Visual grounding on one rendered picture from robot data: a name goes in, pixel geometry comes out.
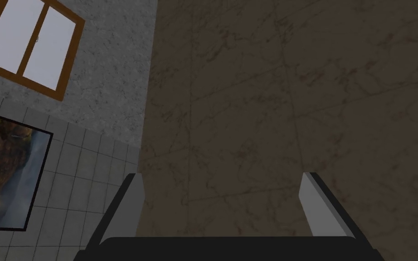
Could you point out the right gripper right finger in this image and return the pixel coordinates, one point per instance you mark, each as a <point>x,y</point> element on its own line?
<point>325,210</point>

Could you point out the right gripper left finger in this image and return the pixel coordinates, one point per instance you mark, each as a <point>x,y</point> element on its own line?
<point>125,210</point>

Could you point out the brown framed window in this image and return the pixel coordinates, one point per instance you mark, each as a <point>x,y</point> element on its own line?
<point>27,43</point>

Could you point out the black framed landscape picture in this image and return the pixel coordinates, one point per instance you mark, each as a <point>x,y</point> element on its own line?
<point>6,170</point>

